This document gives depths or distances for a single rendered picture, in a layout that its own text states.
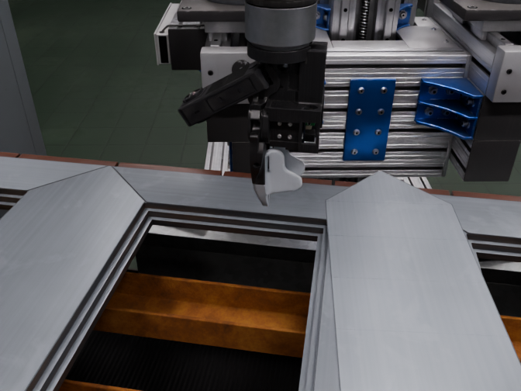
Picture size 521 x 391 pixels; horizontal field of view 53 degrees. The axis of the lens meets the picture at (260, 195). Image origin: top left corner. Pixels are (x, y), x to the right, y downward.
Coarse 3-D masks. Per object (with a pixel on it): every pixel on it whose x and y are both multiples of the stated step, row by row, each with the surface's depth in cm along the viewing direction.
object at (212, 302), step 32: (128, 288) 82; (160, 288) 81; (192, 288) 80; (224, 288) 79; (256, 288) 78; (128, 320) 75; (160, 320) 74; (192, 320) 73; (224, 320) 73; (256, 320) 79; (288, 320) 79; (512, 320) 73; (288, 352) 73
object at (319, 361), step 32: (0, 192) 79; (160, 224) 76; (192, 224) 75; (224, 224) 75; (256, 224) 74; (288, 224) 73; (320, 224) 73; (128, 256) 69; (320, 256) 67; (480, 256) 70; (512, 256) 69; (96, 288) 62; (320, 288) 62; (96, 320) 60; (320, 320) 57; (64, 352) 55; (320, 352) 53; (32, 384) 50; (320, 384) 50
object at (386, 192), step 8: (360, 184) 80; (368, 184) 80; (376, 184) 80; (384, 184) 80; (392, 184) 80; (400, 184) 80; (408, 184) 80; (344, 192) 78; (352, 192) 78; (360, 192) 78; (368, 192) 78; (376, 192) 78; (384, 192) 78; (392, 192) 78; (400, 192) 78; (408, 192) 78; (416, 192) 78; (424, 192) 78; (328, 200) 76; (336, 200) 76; (344, 200) 76; (352, 200) 76; (360, 200) 76; (368, 200) 76; (376, 200) 76; (384, 200) 76; (392, 200) 76; (400, 200) 76; (408, 200) 76; (416, 200) 76; (424, 200) 76; (432, 200) 76; (440, 200) 76
